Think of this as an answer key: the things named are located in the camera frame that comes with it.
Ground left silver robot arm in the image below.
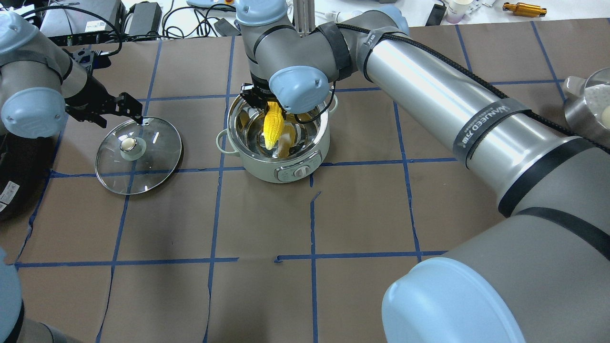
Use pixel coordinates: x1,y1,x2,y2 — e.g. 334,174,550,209
0,11,143,343

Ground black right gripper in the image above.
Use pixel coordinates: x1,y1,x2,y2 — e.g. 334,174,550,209
240,84,287,119

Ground gold brass fitting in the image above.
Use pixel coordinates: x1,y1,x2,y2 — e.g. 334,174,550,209
502,2,548,18

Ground black mini computer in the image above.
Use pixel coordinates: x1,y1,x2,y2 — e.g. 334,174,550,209
40,0,126,38

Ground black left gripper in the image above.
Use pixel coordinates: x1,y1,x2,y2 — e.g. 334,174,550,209
62,48,143,128

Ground steel steamer pot with lid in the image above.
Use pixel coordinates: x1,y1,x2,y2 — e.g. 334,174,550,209
563,68,610,147

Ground white paper cup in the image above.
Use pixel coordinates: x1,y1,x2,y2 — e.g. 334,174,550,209
445,0,474,24

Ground pale green electric pot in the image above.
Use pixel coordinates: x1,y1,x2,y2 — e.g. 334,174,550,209
216,95,338,184

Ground yellow toy corn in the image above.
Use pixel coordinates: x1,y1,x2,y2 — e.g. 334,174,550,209
263,101,284,150

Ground glass pot lid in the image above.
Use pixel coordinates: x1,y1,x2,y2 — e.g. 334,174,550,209
94,117,183,195

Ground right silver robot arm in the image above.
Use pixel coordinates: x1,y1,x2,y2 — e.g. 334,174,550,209
235,0,610,343

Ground black power adapter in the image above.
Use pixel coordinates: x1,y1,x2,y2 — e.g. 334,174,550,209
125,1,162,39

